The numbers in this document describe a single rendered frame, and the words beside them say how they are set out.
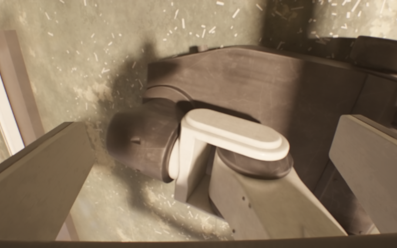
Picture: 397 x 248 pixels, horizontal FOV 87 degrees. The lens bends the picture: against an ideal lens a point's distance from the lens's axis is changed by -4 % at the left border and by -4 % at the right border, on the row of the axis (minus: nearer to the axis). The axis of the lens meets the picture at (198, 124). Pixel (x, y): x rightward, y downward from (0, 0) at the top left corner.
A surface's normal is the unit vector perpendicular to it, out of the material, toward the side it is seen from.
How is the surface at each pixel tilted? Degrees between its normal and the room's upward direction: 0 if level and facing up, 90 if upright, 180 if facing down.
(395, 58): 30
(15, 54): 90
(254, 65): 0
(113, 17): 0
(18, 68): 90
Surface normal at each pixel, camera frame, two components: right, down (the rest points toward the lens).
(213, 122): 0.13, -0.89
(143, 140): -0.23, -0.19
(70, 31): -0.40, 0.36
